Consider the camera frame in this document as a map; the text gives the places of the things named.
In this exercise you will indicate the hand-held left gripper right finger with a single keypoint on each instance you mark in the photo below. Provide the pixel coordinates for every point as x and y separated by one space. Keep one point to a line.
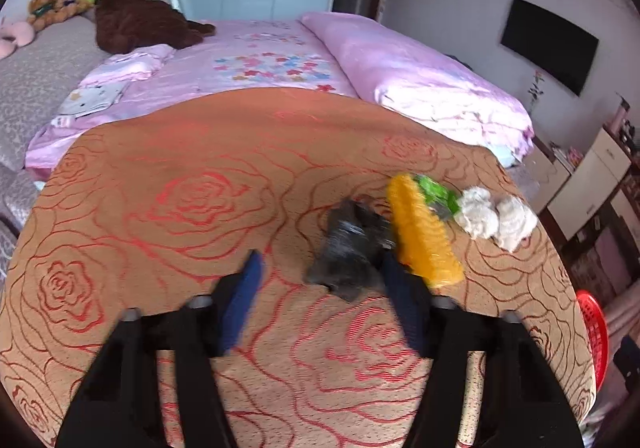
407 303

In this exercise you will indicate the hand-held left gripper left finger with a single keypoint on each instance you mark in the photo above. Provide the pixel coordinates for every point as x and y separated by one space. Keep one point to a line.
242 298

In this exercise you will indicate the long yellow foam net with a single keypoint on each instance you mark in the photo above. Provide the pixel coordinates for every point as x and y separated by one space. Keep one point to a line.
425 233

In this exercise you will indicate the small black plastic bag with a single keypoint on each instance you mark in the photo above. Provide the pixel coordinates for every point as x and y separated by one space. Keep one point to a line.
345 248

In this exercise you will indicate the red plastic basket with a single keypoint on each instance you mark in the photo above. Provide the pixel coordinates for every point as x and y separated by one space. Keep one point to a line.
595 333

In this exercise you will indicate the crumpled white tissue ball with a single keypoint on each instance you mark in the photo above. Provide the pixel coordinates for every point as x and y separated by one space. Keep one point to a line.
477 215
515 223

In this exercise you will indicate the orange rose-pattern tablecloth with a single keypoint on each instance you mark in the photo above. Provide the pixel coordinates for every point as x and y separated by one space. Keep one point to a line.
175 208

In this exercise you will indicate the green wrapper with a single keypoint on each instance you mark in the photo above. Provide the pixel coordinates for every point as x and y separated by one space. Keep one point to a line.
435 193

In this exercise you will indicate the white bedside table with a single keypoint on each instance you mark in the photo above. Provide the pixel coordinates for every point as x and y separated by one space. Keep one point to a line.
545 175

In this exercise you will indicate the white cabinet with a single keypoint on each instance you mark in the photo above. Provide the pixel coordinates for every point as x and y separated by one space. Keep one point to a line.
590 183

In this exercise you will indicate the pink quilt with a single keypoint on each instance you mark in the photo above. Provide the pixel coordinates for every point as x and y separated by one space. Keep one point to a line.
400 72

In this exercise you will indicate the pink floral bed sheet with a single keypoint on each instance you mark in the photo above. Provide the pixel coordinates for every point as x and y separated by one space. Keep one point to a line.
260 52

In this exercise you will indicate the white printed cloth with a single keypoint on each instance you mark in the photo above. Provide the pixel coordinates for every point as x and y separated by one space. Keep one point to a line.
92 100

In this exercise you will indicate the pink pillow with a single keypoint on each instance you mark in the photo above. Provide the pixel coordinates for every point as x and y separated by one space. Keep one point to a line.
130 62

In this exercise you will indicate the pink bottle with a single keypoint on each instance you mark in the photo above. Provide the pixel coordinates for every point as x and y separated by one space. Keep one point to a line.
623 112

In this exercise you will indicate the brown teddy bear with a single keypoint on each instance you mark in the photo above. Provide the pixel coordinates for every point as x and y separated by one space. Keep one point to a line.
135 22

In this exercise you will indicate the grey patterned headboard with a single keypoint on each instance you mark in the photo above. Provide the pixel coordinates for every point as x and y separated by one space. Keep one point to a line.
40 72

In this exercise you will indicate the pink plush toy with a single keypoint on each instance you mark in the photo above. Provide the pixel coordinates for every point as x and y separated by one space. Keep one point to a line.
17 35

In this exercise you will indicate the tan plush toy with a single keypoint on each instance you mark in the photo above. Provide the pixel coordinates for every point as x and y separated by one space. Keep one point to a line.
52 7

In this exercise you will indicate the flower wall sticker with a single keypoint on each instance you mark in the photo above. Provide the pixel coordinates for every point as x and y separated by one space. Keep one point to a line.
535 90

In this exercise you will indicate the black wall television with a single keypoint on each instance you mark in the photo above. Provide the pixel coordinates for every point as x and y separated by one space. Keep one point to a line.
547 45

